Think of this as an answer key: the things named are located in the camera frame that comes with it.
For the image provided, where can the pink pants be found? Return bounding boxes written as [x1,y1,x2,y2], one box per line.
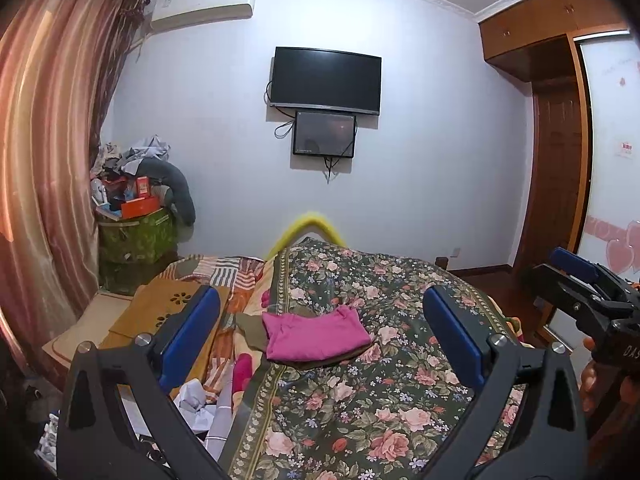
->
[262,304,372,363]

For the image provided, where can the person right hand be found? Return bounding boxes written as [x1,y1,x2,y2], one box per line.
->
[579,360,639,417]

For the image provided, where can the crumpled white paper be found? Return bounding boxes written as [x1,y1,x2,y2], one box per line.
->
[174,378,216,434]

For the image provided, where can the floral green bedspread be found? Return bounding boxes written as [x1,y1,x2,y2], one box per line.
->
[220,238,510,479]

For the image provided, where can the olive green folded pants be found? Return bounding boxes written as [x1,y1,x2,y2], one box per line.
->
[235,306,373,370]

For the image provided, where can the wooden door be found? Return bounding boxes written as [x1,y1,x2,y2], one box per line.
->
[513,77,582,281]

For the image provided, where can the green storage box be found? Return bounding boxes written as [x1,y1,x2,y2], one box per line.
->
[99,209,178,296]

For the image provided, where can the patchwork striped quilt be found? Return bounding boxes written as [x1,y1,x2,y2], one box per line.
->
[160,255,273,403]

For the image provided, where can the orange box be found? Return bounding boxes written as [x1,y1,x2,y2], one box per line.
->
[120,196,162,220]

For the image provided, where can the wooden wardrobe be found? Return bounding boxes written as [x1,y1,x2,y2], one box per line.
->
[476,0,640,351]

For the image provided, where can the grey stuffed pillow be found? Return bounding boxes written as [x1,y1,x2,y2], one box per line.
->
[136,157,196,226]

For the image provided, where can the striped pink curtain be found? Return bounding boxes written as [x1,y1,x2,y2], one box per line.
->
[1,0,145,382]

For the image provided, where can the white air conditioner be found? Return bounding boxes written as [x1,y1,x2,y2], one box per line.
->
[150,0,255,32]

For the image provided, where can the yellow curved bed rail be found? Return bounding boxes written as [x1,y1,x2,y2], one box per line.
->
[265,211,347,260]

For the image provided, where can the small black wall monitor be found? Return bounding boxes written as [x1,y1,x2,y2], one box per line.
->
[292,110,357,158]

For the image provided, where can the black wall television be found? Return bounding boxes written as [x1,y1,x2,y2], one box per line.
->
[269,47,382,116]

